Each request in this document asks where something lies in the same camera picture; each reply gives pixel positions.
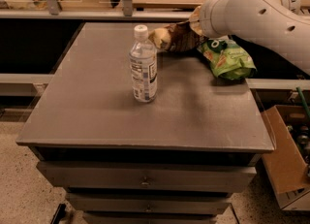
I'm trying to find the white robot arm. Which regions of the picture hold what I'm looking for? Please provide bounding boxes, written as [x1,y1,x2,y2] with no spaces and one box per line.
[189,0,310,74]

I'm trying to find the clear plastic water bottle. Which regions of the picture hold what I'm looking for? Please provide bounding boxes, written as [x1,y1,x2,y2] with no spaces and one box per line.
[129,25,157,103]

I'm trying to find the middle drawer with knob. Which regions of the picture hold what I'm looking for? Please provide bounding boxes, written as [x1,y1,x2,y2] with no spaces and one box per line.
[66,193,230,215]

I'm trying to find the top drawer with knob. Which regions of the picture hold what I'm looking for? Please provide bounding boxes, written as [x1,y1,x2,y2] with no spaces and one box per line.
[37,161,256,193]

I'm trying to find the cardboard box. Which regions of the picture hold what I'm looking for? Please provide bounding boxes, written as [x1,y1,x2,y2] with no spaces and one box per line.
[262,105,310,211]

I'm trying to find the green rice chip bag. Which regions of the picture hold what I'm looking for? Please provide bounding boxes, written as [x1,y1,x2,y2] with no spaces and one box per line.
[198,39,257,80]

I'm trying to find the brown chip bag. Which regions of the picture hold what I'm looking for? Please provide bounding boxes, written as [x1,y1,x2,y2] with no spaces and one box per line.
[148,21,207,52]

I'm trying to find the grey drawer cabinet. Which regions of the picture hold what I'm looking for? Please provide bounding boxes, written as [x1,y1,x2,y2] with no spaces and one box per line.
[17,23,273,224]

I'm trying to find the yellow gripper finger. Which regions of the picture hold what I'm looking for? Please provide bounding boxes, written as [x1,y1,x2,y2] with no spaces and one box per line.
[189,6,202,36]

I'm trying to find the drawer with knob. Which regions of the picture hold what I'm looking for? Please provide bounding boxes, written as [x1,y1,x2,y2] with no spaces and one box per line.
[37,161,256,193]
[66,193,230,215]

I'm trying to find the green cable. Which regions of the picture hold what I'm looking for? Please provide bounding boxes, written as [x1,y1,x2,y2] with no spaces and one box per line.
[295,86,310,120]

